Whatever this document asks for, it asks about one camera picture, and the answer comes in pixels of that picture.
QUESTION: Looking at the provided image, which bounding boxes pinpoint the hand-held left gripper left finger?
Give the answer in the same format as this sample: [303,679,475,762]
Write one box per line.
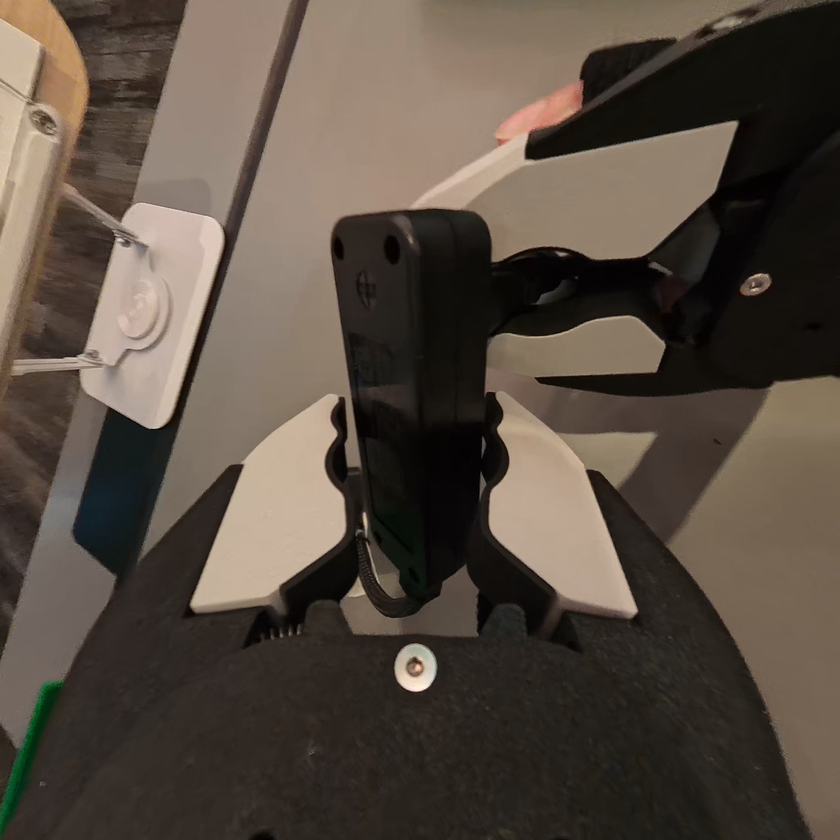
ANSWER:
[189,394,350,616]

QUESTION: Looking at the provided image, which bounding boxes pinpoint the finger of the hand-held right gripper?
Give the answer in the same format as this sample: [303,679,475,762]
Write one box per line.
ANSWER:
[410,120,739,263]
[489,315,669,373]

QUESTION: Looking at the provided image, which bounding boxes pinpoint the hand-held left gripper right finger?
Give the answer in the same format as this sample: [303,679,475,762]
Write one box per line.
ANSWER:
[478,391,639,643]

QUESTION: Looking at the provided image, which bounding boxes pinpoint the thick black power cord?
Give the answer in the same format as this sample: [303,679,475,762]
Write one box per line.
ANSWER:
[489,244,657,342]

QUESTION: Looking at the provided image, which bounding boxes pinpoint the black power strip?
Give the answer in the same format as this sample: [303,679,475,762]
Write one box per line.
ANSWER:
[330,208,494,599]

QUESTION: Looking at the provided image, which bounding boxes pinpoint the person's right hand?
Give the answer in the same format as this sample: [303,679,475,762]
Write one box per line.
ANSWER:
[494,38,680,144]

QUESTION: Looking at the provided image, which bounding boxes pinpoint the green plastic bin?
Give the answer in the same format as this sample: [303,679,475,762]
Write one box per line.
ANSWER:
[13,681,64,818]

